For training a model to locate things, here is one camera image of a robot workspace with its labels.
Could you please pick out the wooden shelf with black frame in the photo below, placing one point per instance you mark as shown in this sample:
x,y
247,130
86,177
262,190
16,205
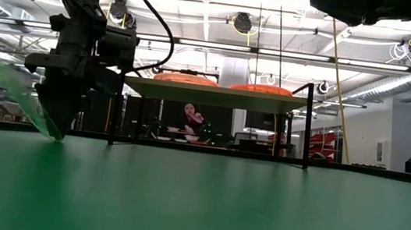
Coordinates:
x,y
215,96

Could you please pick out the white building column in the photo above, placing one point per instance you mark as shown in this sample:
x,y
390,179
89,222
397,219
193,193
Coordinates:
x,y
234,73

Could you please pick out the silver ventilation duct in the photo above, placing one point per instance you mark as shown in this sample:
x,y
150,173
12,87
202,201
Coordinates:
x,y
389,88

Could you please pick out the red metal rack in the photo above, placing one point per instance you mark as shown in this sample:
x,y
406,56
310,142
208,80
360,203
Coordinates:
x,y
324,143

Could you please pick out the green table mat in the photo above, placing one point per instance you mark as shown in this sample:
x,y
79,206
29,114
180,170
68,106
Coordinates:
x,y
194,208

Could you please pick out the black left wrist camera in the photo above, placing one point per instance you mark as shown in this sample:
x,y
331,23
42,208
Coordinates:
x,y
119,47

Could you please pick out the overhead light rail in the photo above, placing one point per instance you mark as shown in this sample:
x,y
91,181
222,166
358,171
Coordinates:
x,y
214,45

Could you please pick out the orange translucent plastic plate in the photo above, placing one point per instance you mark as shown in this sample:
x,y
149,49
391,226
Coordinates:
x,y
261,91
186,80

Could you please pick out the green translucent plastic plate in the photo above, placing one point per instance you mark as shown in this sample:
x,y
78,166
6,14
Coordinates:
x,y
16,88

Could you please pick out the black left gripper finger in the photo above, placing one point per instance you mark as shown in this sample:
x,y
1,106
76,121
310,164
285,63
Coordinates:
x,y
69,102
50,100

